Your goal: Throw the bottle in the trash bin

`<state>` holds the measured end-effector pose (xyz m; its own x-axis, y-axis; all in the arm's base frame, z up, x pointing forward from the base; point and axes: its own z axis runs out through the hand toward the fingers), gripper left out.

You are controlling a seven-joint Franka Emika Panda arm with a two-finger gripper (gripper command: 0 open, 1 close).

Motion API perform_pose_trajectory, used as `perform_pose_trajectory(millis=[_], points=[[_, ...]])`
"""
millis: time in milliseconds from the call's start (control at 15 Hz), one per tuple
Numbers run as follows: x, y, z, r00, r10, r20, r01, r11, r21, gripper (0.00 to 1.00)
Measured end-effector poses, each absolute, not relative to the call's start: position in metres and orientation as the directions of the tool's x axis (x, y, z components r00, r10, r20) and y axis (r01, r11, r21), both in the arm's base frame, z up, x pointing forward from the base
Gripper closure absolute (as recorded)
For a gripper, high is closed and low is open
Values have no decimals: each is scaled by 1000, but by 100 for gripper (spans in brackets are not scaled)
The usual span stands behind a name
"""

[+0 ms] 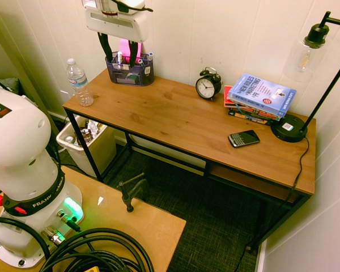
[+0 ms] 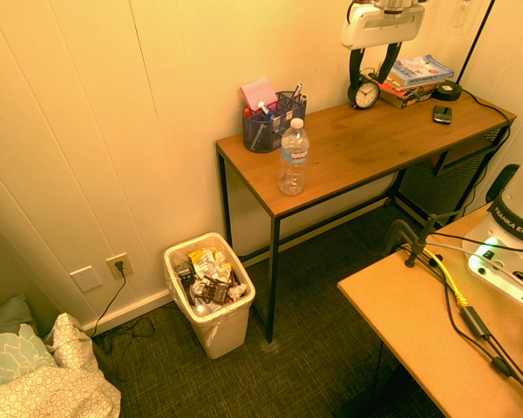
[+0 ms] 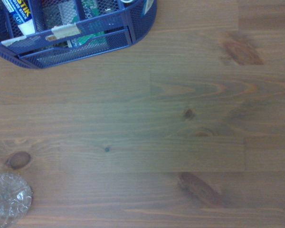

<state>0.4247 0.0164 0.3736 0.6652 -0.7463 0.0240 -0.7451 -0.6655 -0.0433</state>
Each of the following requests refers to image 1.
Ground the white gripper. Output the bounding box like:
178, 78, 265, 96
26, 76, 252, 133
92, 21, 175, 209
84, 6, 150, 69

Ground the clear plastic water bottle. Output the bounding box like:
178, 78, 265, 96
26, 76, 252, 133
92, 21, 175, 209
66, 58, 95, 108

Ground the cream plastic trash bin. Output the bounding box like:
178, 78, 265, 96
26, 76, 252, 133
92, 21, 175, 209
56, 114, 117, 179

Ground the pink sticky note pad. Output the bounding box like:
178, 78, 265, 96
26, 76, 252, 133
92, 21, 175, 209
119, 39, 143, 62

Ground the black mesh desk organizer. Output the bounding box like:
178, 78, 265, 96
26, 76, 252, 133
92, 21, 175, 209
105, 52, 156, 87

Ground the brown snack wrapper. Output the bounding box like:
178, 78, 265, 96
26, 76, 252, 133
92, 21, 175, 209
80, 127, 95, 143

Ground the black twin-bell alarm clock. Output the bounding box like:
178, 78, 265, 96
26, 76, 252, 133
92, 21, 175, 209
195, 66, 222, 101

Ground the red book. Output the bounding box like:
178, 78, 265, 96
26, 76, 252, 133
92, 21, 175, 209
223, 85, 281, 120

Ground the black metal clamp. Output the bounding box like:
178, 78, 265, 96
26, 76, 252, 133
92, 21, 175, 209
116, 172, 150, 214

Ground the black yellow book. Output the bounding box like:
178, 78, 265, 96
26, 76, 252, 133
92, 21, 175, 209
228, 108, 275, 126

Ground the blue marketing book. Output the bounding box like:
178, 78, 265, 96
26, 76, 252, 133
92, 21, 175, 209
228, 73, 298, 118

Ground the black keypad phone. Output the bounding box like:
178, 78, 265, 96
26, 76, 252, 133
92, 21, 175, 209
228, 130, 261, 148

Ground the wooden robot mounting board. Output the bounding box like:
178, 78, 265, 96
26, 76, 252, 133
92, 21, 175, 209
0, 165, 187, 272

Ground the black glass-shade desk lamp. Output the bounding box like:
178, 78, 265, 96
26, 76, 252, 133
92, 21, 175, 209
270, 11, 340, 143

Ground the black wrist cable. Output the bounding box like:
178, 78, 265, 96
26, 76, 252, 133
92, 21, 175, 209
112, 0, 154, 14

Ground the wooden desk black frame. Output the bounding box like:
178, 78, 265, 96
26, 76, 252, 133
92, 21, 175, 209
62, 67, 317, 253

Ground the coiled black cable bundle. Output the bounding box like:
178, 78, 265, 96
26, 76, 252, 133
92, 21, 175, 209
39, 227, 155, 272

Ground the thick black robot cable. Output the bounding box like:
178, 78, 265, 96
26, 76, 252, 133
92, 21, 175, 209
0, 216, 51, 260

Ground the black lamp power cord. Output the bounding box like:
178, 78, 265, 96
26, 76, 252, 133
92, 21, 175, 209
234, 135, 310, 272

